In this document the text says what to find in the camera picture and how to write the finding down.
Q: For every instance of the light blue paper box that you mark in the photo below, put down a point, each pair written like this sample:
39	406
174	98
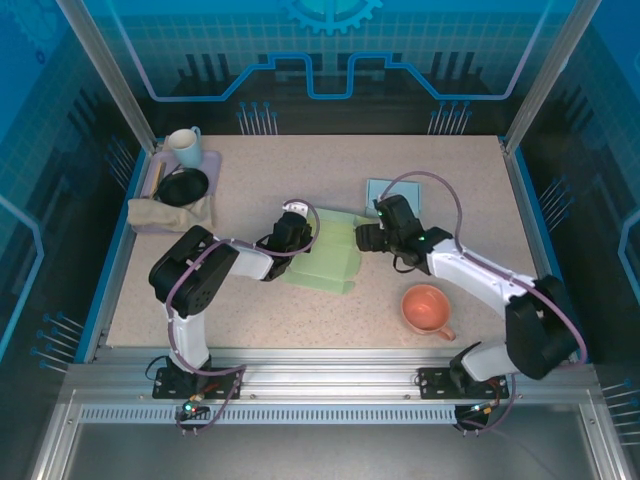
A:
407	200

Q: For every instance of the light green paper box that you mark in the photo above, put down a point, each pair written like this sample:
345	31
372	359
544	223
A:
325	270

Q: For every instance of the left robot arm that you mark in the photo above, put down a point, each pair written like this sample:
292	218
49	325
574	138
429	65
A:
192	340

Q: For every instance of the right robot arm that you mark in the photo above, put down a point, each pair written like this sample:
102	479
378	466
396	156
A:
470	272

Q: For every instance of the orange cup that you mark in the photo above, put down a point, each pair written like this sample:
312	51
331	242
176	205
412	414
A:
425	310

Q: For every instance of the lavender plastic tray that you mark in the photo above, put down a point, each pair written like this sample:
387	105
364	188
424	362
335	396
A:
212	165

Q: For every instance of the black round plate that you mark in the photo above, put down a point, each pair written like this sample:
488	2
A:
182	187

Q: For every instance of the beige cloth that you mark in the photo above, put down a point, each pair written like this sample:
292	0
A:
165	215

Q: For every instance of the light blue mug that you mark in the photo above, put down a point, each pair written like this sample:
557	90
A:
187	147

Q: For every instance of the small circuit board with LED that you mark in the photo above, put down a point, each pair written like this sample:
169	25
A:
189	409
477	409

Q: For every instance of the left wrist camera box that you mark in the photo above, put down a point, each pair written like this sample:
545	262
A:
295	206

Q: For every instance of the aluminium table rail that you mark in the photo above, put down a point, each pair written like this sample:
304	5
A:
325	375

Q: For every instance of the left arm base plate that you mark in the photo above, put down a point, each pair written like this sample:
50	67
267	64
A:
227	382

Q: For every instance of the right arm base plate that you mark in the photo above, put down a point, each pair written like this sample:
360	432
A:
432	382

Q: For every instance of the aluminium frame post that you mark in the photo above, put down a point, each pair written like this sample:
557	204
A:
545	75
110	75

